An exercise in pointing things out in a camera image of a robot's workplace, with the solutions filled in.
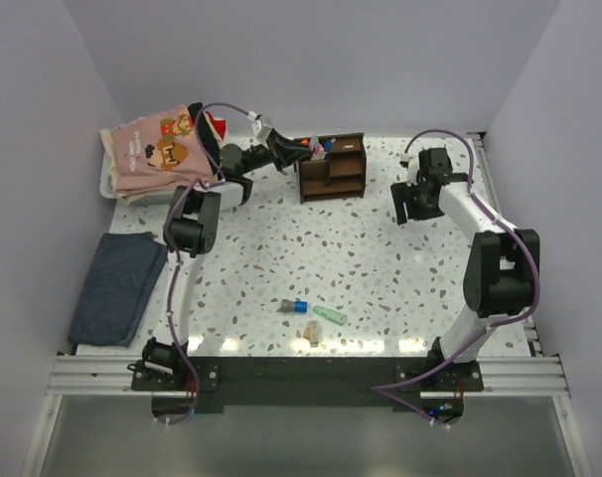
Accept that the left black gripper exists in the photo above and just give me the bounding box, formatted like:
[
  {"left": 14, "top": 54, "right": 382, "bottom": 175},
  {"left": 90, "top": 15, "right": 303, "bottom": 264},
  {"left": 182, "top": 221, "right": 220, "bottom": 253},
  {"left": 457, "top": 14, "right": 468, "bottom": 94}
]
[{"left": 240, "top": 130, "right": 310, "bottom": 176}]

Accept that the red clear pen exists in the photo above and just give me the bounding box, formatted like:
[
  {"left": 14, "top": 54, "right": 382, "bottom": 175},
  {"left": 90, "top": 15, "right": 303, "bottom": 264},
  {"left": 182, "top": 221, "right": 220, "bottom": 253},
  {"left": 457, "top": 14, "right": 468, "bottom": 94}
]
[{"left": 308, "top": 136, "right": 321, "bottom": 160}]

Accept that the pink capped pen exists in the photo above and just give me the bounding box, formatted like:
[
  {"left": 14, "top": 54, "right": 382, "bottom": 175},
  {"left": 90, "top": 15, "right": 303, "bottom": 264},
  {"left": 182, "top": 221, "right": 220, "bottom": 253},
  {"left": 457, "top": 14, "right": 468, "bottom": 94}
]
[{"left": 309, "top": 136, "right": 323, "bottom": 161}]

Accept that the brown wooden desk organizer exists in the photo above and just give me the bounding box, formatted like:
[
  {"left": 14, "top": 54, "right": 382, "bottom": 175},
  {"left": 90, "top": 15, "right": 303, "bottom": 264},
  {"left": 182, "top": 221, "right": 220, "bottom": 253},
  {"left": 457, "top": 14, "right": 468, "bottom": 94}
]
[{"left": 295, "top": 132, "right": 367, "bottom": 204}]

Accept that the blue capped pen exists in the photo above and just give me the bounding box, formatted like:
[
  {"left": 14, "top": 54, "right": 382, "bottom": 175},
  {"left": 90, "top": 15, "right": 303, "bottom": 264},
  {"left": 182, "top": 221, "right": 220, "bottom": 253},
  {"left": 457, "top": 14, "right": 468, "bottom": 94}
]
[{"left": 324, "top": 138, "right": 336, "bottom": 159}]

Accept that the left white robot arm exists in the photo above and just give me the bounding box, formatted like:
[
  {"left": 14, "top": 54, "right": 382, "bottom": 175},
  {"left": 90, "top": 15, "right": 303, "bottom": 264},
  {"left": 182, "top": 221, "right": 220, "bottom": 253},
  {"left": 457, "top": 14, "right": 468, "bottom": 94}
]
[{"left": 135, "top": 130, "right": 311, "bottom": 390}]

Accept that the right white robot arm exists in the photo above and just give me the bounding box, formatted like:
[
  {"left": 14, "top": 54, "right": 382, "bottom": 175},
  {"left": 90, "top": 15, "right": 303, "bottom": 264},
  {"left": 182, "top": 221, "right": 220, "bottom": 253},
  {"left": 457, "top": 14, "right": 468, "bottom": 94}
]
[{"left": 390, "top": 148, "right": 540, "bottom": 391}]

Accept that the black red folded garment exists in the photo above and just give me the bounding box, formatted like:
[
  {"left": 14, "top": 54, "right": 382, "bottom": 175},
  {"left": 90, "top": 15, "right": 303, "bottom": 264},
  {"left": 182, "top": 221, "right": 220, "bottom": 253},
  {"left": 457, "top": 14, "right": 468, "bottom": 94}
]
[{"left": 197, "top": 111, "right": 227, "bottom": 166}]

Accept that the pink pixel-print shirt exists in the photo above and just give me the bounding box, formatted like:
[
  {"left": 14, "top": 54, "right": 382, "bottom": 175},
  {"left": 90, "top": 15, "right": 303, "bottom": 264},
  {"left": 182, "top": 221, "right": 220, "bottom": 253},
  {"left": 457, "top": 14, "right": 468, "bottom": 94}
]
[{"left": 99, "top": 104, "right": 215, "bottom": 203}]

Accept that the green transparent case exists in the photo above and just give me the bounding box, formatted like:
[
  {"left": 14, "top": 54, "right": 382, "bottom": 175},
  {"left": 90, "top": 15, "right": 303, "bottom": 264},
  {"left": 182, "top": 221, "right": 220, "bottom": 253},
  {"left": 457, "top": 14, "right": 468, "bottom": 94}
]
[{"left": 312, "top": 305, "right": 347, "bottom": 326}]

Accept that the blue grey sharpener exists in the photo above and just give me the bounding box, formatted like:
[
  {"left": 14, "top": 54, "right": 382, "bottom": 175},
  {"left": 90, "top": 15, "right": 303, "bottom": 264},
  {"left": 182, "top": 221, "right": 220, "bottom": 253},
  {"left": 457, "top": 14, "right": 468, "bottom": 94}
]
[{"left": 278, "top": 299, "right": 309, "bottom": 314}]

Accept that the beige eraser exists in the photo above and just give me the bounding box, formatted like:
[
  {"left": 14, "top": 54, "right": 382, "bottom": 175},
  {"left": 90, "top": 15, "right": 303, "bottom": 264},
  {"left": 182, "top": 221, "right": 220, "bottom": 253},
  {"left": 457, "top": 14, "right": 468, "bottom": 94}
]
[{"left": 303, "top": 320, "right": 320, "bottom": 347}]

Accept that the blue folded cloth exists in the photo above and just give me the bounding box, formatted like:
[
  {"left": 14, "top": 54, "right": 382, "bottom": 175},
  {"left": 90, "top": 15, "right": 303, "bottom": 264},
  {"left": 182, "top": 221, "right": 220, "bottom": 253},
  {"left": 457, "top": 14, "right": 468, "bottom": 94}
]
[{"left": 68, "top": 233, "right": 168, "bottom": 348}]

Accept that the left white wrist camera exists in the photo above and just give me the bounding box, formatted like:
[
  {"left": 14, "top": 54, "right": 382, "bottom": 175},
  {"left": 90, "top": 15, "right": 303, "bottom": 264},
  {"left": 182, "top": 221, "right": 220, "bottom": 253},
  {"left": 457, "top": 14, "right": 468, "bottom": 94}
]
[{"left": 247, "top": 111, "right": 273, "bottom": 144}]

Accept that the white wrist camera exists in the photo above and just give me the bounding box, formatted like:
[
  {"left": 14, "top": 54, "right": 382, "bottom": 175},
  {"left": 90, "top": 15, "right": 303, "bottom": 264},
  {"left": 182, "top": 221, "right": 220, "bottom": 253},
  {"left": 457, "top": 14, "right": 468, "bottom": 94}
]
[
  {"left": 247, "top": 111, "right": 273, "bottom": 144},
  {"left": 399, "top": 152, "right": 420, "bottom": 186}
]

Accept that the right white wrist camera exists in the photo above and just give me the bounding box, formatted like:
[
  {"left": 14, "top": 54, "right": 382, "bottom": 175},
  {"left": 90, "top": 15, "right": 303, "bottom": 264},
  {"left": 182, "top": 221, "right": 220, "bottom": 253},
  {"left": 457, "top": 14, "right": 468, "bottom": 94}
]
[{"left": 399, "top": 152, "right": 420, "bottom": 186}]

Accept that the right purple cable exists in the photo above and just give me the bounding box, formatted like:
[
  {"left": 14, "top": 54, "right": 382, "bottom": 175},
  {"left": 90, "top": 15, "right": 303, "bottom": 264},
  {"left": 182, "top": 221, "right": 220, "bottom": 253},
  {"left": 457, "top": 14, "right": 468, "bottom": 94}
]
[{"left": 371, "top": 128, "right": 538, "bottom": 423}]

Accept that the purple cable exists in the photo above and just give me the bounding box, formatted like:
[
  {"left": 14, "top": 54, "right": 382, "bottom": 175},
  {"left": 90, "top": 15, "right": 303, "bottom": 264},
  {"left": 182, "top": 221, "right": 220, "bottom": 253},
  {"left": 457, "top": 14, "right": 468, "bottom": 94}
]
[
  {"left": 161, "top": 101, "right": 262, "bottom": 426},
  {"left": 371, "top": 128, "right": 538, "bottom": 423}
]

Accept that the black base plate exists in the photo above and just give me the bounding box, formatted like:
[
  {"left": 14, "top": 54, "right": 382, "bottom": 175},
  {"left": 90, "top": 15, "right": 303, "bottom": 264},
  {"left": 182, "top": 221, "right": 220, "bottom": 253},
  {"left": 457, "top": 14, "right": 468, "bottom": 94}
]
[{"left": 127, "top": 357, "right": 485, "bottom": 421}]

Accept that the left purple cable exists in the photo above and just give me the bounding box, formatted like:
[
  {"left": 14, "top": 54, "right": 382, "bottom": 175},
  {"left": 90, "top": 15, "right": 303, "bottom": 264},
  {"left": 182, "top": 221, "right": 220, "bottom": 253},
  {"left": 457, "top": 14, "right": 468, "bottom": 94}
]
[{"left": 161, "top": 101, "right": 262, "bottom": 426}]

